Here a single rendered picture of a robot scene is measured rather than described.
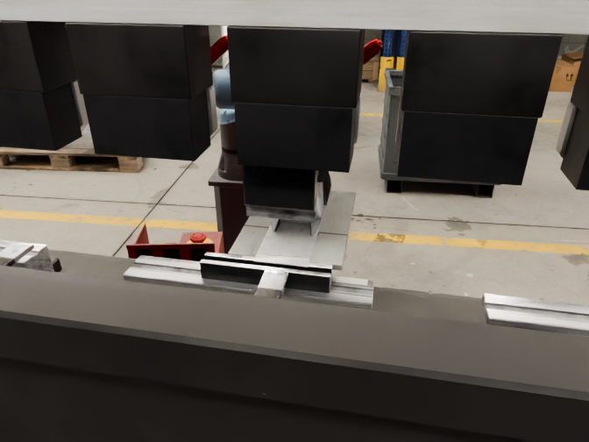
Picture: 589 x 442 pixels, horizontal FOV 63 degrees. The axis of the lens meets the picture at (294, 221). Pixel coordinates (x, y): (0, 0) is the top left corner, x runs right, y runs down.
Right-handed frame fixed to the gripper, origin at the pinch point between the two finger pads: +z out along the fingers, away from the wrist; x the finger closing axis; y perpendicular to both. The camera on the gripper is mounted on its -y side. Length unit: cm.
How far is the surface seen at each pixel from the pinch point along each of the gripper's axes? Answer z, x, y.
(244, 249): 5.3, -6.7, 5.1
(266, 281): 10.3, -0.9, 11.6
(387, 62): -290, 0, -441
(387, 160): -94, 13, -229
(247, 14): -16.7, -2.1, 33.5
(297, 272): 8.2, 2.9, 8.4
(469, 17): -17.1, 21.1, 33.2
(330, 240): 1.8, 6.4, 0.9
